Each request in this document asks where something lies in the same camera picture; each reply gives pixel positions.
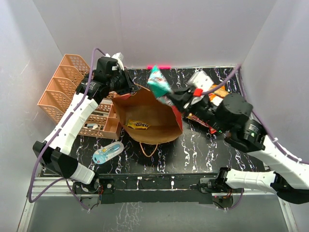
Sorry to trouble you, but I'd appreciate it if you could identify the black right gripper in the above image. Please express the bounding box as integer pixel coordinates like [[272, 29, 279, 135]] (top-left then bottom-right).
[[165, 86, 227, 133]]

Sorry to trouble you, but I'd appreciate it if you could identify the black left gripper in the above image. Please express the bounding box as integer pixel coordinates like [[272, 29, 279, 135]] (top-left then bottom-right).
[[107, 67, 138, 96]]

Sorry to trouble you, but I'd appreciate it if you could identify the red doritos chip bag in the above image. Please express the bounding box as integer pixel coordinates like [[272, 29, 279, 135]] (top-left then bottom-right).
[[186, 113, 209, 127]]

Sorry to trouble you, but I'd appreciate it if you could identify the green white candy box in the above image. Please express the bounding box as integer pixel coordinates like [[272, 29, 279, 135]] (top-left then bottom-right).
[[147, 65, 173, 106]]

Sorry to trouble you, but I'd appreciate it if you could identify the red brown paper bag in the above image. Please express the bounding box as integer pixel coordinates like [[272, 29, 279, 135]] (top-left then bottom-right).
[[112, 85, 183, 157]]

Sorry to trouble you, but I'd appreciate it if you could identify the yellow candy pack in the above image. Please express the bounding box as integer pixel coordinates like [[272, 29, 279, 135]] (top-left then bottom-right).
[[126, 119, 150, 130]]

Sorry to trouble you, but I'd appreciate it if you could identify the red skittles candy bag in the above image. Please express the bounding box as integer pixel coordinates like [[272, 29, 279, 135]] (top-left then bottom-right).
[[210, 127, 216, 134]]

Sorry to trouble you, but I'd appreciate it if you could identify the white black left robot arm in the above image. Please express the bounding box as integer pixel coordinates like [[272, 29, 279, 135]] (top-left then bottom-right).
[[33, 53, 137, 193]]

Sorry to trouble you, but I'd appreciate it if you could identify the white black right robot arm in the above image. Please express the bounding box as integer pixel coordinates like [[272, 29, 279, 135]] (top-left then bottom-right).
[[166, 87, 309, 204]]

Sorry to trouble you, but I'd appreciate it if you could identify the pink tape strip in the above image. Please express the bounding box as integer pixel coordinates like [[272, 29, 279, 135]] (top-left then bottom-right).
[[147, 65, 171, 70]]

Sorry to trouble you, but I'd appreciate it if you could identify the peach plastic file organizer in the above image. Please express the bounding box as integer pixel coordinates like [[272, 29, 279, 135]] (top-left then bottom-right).
[[38, 54, 122, 140]]

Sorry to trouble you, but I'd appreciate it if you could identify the blue white packaged item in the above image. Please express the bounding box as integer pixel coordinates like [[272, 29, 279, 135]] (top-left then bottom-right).
[[92, 142, 124, 165]]

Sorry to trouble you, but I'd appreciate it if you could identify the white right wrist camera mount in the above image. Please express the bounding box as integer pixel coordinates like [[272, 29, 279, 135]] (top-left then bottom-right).
[[188, 71, 214, 97]]

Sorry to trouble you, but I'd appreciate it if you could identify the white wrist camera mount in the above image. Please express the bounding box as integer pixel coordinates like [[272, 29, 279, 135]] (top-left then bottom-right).
[[111, 52, 125, 71], [188, 71, 214, 97]]

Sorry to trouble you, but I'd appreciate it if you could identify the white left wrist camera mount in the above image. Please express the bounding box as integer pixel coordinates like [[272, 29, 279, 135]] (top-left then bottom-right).
[[111, 52, 125, 71]]

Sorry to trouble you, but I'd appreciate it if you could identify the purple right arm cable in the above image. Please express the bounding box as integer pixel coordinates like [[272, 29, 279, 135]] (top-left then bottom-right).
[[201, 64, 309, 211]]

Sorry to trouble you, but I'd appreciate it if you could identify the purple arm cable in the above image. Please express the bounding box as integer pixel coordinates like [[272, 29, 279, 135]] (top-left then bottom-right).
[[28, 47, 114, 211], [201, 64, 309, 211]]

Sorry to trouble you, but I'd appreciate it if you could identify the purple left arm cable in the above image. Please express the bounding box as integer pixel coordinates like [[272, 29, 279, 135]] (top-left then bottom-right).
[[28, 47, 114, 211]]

